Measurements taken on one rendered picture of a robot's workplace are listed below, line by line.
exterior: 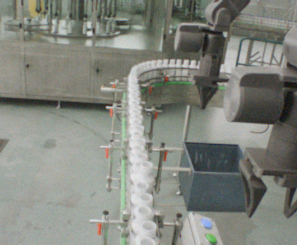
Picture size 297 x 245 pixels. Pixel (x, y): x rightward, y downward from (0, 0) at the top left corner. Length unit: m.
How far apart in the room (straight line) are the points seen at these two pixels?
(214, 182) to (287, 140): 1.11
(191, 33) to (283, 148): 0.46
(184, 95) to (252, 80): 2.30
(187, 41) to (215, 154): 1.08
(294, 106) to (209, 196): 1.18
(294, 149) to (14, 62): 4.29
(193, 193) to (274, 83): 1.17
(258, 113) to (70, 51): 4.04
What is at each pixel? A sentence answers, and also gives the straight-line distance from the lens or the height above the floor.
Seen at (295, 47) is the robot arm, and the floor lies 1.65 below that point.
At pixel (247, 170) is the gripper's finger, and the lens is 0.48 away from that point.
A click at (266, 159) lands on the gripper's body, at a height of 1.49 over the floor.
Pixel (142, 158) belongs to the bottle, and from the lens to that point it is 1.09.
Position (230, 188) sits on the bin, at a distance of 1.58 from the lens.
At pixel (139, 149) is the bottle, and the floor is 1.15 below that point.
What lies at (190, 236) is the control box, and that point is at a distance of 0.91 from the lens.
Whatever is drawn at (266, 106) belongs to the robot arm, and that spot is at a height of 1.58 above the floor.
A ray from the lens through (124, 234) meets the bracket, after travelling 0.97.
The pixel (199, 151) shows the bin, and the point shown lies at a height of 0.90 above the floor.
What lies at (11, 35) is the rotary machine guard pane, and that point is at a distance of 4.54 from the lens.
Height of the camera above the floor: 1.69
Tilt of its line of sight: 23 degrees down
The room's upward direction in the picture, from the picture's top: 6 degrees clockwise
